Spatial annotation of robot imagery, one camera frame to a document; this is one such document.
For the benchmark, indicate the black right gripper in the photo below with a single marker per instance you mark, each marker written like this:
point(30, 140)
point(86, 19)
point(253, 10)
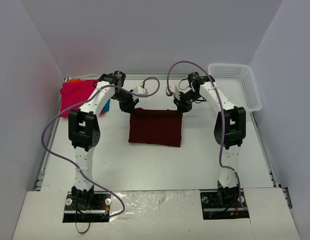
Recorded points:
point(182, 105)

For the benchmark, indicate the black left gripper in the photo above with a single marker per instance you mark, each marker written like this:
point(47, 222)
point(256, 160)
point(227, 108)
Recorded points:
point(128, 105)

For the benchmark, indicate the dark red t shirt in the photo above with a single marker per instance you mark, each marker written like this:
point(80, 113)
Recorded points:
point(156, 127)

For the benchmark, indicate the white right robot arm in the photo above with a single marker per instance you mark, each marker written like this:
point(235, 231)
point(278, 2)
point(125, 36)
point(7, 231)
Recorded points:
point(229, 131)

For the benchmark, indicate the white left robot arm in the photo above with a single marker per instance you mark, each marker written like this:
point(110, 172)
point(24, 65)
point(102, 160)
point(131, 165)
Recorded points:
point(84, 131)

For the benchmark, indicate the blue folded t shirt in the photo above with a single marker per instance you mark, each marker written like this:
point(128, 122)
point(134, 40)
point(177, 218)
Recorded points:
point(106, 107)

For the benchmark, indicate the pink folded t shirt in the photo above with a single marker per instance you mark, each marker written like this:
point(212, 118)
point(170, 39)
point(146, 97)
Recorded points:
point(73, 93)

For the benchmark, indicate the orange folded t shirt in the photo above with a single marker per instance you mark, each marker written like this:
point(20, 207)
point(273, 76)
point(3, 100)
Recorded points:
point(74, 80)

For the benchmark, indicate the white plastic laundry basket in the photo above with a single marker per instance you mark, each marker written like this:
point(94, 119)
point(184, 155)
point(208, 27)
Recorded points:
point(238, 84)

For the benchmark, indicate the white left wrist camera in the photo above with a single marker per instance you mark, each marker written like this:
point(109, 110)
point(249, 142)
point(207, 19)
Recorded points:
point(140, 92)

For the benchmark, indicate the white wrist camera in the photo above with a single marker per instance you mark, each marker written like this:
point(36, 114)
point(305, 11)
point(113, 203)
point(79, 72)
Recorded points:
point(140, 92)
point(173, 91)

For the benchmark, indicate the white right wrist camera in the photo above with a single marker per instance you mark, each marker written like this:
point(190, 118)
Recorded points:
point(173, 91)

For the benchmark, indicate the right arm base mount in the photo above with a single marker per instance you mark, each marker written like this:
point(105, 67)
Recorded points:
point(213, 208)

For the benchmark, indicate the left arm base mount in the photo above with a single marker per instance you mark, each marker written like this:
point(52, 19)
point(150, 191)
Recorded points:
point(96, 212)

